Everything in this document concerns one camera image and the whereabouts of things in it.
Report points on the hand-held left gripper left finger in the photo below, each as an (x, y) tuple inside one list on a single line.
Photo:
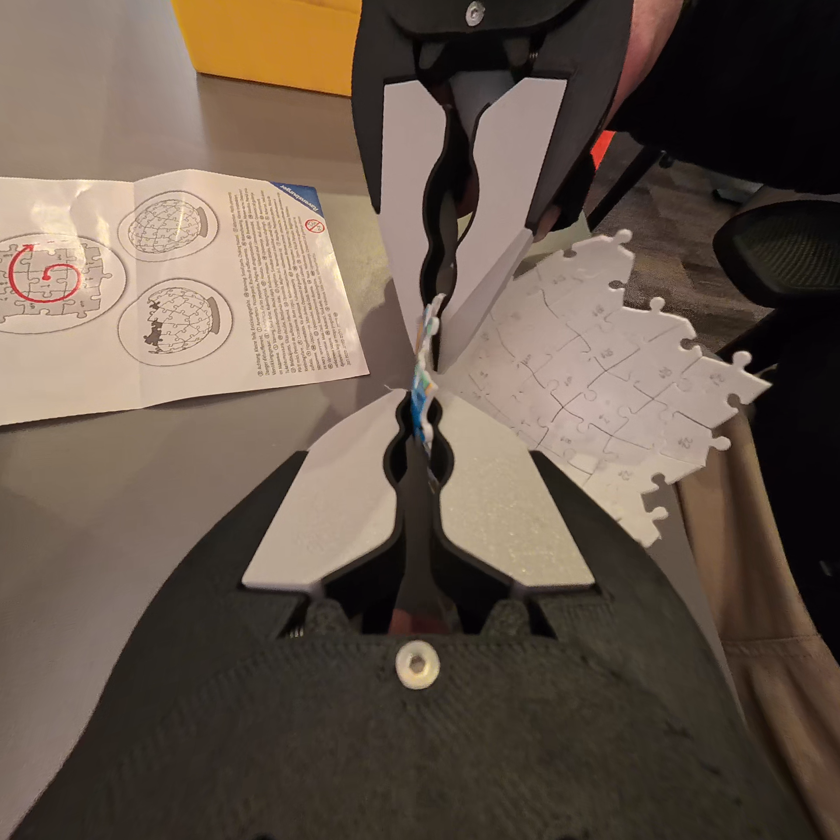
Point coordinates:
[(328, 525)]

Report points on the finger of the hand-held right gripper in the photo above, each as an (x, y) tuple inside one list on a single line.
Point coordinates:
[(518, 164), (407, 164)]

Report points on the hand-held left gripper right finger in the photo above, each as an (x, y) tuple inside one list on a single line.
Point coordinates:
[(512, 525)]

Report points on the partly built white puzzle ball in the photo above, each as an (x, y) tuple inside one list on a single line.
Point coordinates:
[(590, 394)]

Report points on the single curved puzzle piece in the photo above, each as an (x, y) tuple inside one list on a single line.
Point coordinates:
[(432, 328)]

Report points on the person's right forearm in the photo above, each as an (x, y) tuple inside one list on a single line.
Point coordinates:
[(741, 98)]

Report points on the person's right hand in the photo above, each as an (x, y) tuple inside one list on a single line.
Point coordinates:
[(646, 39)]

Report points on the orange red item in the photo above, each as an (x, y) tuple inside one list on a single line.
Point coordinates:
[(604, 151)]

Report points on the yellow plastic bin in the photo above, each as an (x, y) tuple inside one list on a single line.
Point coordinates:
[(262, 39)]

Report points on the folded paper instruction leaflet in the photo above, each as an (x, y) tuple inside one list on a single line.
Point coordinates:
[(197, 367)]

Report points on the black mesh office chair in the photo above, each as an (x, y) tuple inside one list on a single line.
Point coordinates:
[(781, 256)]

